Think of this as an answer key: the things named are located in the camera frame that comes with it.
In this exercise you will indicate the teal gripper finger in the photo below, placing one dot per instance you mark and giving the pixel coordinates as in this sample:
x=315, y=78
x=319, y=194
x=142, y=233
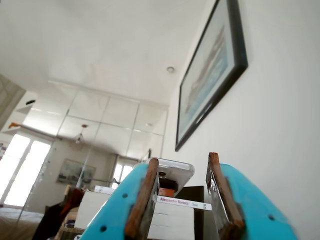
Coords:
x=260, y=220
x=112, y=217

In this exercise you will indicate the small framed landscape painting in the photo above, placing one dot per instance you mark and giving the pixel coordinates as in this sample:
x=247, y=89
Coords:
x=75, y=172

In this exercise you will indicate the small orange box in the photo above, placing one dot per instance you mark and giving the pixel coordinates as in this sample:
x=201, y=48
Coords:
x=166, y=192

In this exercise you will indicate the thick white book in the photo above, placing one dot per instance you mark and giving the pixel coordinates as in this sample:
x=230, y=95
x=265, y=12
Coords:
x=172, y=220

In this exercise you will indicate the dark clothes heap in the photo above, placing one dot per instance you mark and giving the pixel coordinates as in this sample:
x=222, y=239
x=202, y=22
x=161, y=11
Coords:
x=50, y=220

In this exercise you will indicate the thin white Baricco book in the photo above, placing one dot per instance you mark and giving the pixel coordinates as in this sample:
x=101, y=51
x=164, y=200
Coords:
x=185, y=203

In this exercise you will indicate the phone in clear case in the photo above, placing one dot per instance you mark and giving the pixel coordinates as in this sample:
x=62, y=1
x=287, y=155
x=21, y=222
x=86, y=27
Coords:
x=180, y=175

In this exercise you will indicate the pendant ceiling lamp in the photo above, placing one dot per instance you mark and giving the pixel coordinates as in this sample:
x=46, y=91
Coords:
x=79, y=137

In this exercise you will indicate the bright tall window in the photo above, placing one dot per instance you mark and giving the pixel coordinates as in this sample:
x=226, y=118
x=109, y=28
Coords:
x=20, y=170

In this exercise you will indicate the mirrored wardrobe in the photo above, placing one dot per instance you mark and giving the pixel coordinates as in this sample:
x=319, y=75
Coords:
x=120, y=112

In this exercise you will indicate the large black framed picture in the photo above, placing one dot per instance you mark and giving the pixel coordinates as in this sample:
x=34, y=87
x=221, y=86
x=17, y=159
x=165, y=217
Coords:
x=212, y=75

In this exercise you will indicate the round ceiling light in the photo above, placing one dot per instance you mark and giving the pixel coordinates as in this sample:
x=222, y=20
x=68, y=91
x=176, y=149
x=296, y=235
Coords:
x=171, y=69

